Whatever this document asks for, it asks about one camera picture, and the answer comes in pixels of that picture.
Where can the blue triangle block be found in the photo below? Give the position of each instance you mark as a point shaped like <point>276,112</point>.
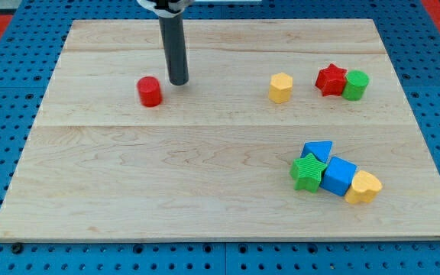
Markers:
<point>320,149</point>

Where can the yellow hexagon block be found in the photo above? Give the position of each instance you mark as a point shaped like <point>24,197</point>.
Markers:
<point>281,86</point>

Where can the red cylinder block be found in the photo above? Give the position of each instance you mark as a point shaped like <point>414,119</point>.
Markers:
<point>149,91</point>

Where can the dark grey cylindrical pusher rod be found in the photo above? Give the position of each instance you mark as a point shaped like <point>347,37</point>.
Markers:
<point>174,45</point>

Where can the green star block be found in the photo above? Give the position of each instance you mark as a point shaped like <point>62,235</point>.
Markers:
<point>307,173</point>

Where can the light wooden board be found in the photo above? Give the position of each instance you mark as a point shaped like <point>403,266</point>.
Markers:
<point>212,161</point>

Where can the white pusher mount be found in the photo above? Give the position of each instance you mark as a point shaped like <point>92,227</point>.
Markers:
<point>165,8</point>

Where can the yellow heart block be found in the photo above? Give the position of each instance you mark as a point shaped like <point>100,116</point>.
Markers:
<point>364,188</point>

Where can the green cylinder block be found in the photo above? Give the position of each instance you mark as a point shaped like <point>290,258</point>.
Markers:
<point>356,83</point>

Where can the red star block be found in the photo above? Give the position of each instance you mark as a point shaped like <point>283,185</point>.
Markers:
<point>331,80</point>

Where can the blue cube block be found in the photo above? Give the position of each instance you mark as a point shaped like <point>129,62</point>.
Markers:
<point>338,176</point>

